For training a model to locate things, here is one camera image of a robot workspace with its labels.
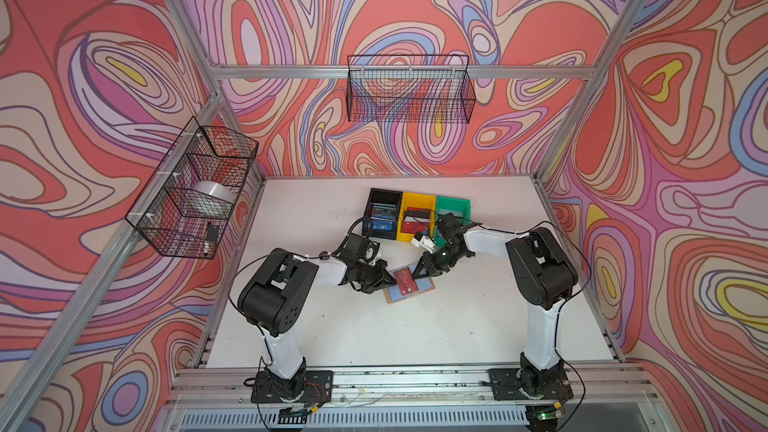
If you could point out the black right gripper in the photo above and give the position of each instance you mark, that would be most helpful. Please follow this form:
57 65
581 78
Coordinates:
432 269

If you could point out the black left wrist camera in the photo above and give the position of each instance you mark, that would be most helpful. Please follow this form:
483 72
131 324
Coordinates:
357 245

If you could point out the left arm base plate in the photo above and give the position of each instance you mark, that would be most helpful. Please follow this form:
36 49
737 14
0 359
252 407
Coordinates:
308 387

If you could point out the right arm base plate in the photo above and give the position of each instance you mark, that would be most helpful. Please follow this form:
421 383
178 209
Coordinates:
528 383

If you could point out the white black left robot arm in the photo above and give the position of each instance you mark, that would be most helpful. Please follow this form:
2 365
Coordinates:
275 295

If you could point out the brown leather card holder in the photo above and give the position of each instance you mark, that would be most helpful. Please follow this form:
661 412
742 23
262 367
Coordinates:
392 295

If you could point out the silver tape roll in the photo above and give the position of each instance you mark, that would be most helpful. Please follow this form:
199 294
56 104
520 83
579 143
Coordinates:
211 199

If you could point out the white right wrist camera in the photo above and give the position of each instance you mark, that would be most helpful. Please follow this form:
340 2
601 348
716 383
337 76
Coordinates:
424 241

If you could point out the green plastic bin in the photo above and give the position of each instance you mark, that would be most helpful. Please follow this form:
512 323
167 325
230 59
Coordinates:
460 208

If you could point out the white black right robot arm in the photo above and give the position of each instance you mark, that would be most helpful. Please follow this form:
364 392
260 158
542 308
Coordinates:
543 273

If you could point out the black wire basket back wall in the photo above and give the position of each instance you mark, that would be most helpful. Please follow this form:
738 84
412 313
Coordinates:
409 88

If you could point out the black wire basket wall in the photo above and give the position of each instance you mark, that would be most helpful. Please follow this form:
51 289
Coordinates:
201 178
409 88

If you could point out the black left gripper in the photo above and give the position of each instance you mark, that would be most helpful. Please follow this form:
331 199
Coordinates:
380 275

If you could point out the black plastic bin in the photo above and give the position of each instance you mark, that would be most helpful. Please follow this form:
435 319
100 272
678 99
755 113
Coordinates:
382 211

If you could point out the black wire basket left wall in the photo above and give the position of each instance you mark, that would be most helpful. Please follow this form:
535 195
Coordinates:
201 178

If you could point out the yellow plastic bin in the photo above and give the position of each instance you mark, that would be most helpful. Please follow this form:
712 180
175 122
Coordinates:
417 215

